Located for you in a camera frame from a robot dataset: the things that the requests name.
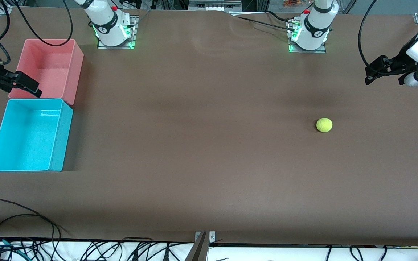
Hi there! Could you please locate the yellow-green tennis ball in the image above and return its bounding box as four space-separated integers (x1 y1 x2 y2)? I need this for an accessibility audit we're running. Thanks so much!
316 117 333 133

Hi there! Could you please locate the pink plastic bin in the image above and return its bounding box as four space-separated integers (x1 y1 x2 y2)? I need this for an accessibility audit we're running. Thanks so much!
8 39 85 106

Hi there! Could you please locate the blue plastic bin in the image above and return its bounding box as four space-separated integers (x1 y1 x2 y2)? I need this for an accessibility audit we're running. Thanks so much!
0 98 74 172

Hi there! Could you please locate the grey power strip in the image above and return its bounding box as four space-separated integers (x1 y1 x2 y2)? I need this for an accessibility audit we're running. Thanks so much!
188 0 242 11

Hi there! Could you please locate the dark grey beam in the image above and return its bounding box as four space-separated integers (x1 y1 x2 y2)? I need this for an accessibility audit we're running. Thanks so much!
184 232 209 261

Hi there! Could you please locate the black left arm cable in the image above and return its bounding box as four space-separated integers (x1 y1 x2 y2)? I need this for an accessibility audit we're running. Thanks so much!
357 0 391 73

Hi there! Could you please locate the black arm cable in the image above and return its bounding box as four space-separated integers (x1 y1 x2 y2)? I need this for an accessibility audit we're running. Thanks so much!
357 0 391 73
13 0 73 47

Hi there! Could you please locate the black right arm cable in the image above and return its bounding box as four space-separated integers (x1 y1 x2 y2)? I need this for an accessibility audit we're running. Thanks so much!
13 0 73 47

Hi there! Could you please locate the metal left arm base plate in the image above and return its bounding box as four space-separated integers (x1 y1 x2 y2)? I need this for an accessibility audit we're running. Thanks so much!
288 20 327 54

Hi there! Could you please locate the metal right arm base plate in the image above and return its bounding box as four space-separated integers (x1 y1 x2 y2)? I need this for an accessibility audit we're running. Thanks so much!
97 15 139 50

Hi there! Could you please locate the black base power cable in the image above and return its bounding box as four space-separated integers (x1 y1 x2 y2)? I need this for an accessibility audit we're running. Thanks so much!
231 11 296 31

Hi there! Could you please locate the thin black looped cable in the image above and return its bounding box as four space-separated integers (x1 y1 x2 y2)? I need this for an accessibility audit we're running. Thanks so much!
0 214 61 241

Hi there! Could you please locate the small metal bracket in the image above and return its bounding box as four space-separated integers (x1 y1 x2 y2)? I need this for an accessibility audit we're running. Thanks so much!
194 231 216 250

